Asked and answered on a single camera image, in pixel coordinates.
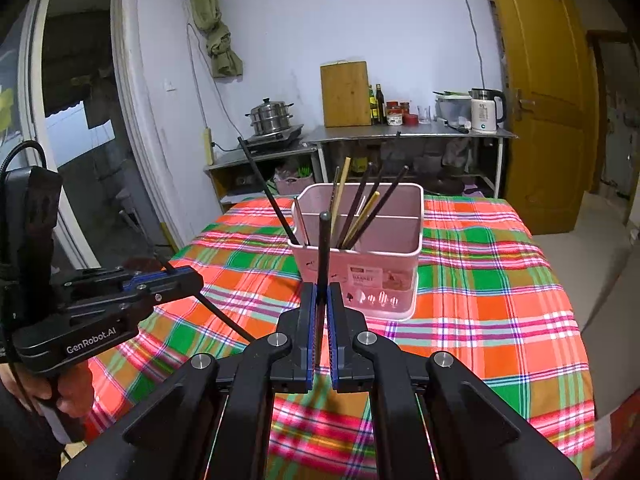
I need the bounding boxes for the low steel table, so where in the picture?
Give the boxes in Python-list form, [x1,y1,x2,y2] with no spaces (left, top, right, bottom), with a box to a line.
[204,145,321,213]

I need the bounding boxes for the pink plastic basin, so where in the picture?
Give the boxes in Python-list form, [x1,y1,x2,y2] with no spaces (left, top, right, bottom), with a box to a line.
[274,162,315,196]

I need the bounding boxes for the black induction cooker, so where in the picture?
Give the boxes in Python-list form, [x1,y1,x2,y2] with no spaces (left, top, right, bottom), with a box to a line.
[243,124,306,153]

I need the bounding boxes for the steel counter table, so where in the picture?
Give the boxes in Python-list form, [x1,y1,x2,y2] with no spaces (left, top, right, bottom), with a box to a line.
[305,122,520,198]

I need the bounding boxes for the steel steamer pot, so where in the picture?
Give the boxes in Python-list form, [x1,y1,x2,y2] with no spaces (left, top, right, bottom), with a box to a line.
[248,98,295,137]

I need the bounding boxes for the grey hanging rag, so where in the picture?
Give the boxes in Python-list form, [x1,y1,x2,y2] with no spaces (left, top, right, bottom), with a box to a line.
[442,137,473,168]

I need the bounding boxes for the white electric kettle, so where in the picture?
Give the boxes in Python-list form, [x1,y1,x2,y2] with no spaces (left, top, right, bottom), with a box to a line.
[469,88,507,135]

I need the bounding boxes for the plaid tablecloth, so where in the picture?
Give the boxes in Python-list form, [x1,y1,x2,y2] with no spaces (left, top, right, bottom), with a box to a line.
[82,195,596,480]

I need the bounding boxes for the wooden cutting board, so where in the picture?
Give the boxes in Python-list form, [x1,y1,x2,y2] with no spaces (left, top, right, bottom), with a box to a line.
[320,61,372,128]

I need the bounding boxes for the dark pan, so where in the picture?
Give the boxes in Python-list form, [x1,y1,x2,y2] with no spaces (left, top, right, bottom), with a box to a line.
[425,175,466,196]

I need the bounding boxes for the white plastic container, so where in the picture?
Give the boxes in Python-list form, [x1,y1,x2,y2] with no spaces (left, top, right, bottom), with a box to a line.
[434,91,473,122]

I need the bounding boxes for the person's left hand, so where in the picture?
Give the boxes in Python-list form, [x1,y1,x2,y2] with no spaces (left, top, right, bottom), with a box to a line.
[29,359,94,418]

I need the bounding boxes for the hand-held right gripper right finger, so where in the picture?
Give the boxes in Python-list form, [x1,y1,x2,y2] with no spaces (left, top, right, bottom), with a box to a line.
[327,282,583,480]

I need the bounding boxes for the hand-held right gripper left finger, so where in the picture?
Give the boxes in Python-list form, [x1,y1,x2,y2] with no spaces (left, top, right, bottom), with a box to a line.
[57,282,319,480]

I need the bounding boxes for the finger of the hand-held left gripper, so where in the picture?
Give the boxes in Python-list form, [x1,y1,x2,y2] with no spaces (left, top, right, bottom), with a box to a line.
[121,266,205,307]
[124,258,172,274]

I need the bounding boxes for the white framed glass door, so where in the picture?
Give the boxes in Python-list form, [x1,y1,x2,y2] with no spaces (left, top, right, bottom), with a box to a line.
[27,0,168,281]

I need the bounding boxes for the pink chopstick basket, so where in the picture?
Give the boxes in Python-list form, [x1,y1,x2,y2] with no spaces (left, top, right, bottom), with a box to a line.
[286,183,426,321]

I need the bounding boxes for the green hanging cloth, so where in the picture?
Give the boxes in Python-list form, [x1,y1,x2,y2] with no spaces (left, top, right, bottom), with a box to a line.
[191,0,244,79]

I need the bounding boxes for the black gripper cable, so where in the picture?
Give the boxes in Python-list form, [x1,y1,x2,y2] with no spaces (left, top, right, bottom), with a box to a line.
[0,140,48,196]

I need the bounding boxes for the yellow wooden door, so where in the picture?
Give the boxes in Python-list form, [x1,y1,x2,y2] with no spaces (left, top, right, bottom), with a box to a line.
[481,0,591,236]

